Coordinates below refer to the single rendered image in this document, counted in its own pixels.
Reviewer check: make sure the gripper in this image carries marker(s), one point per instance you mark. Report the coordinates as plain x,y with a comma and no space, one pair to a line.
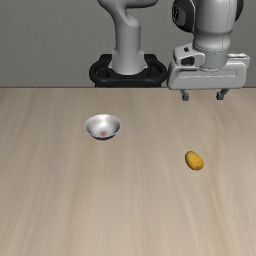
206,77

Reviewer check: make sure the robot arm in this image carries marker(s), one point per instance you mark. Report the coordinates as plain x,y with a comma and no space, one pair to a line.
128,43

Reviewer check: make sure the silver metal bowl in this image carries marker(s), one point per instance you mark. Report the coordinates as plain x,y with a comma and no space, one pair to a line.
102,127

